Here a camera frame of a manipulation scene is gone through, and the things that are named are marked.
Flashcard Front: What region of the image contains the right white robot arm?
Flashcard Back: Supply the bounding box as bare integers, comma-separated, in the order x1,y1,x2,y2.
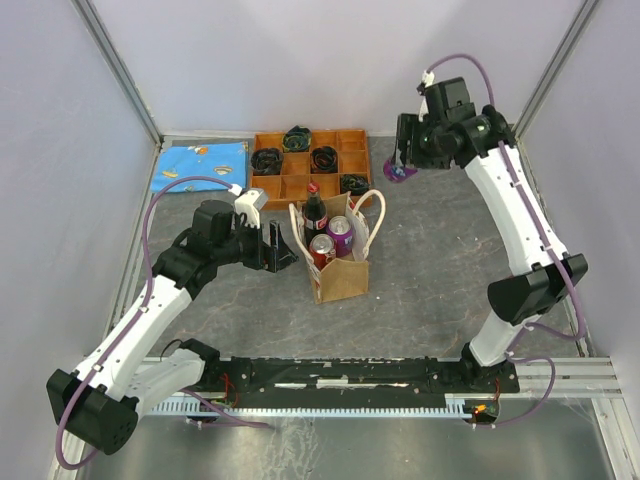
384,71,588,391

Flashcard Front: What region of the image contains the purple cable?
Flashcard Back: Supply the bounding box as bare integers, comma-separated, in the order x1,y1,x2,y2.
429,53,589,429
53,175,274,470

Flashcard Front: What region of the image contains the red cola can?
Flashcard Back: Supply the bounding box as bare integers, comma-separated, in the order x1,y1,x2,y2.
309,233,336,271

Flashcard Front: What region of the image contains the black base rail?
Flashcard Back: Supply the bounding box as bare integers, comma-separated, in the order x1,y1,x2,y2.
178,339,520,408

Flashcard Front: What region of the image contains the white slotted cable duct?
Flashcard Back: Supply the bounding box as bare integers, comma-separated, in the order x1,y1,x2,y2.
147,394,498,420

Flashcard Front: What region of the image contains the blue patterned cloth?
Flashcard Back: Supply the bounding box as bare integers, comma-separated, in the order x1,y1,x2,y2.
150,142,249,193

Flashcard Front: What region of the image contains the rolled dark belt top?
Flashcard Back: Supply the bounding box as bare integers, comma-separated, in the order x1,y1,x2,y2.
282,125,312,153

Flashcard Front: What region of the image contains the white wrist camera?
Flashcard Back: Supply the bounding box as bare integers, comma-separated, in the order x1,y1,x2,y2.
415,69,436,124
229,184,269,227

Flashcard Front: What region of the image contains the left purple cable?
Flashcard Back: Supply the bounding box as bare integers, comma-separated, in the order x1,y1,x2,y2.
53,175,274,470

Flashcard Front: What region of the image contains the rolled dark belt left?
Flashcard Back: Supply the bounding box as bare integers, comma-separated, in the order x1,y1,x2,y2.
250,148,284,176

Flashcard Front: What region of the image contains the rolled dark belt centre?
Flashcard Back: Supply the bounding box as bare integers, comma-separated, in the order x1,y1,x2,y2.
311,146,338,174

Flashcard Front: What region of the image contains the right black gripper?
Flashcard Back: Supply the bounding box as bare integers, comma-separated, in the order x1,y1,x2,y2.
389,114,451,171

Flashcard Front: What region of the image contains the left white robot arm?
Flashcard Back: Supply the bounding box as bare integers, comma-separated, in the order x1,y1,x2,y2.
46,189,297,455

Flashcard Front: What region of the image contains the glass cola bottle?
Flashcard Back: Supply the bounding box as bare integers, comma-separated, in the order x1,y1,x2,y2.
302,181,328,246

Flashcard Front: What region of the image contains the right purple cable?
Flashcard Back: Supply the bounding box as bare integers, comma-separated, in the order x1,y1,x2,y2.
429,53,589,429

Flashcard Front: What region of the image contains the purple Fanta can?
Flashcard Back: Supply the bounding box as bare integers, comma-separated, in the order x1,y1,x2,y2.
383,156,418,183
327,215,353,258

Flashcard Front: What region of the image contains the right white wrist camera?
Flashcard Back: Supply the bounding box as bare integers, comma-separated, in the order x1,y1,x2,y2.
415,69,436,124

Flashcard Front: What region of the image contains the wooden compartment tray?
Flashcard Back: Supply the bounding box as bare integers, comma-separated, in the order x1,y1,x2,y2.
249,129,373,211

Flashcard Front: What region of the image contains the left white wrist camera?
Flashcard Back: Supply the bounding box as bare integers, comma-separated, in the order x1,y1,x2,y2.
229,184,269,227

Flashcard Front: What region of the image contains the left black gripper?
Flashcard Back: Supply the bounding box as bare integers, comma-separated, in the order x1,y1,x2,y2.
213,214,299,272

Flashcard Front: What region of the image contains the burlap canvas watermelon bag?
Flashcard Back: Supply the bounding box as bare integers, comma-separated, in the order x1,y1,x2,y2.
288,189,386,304

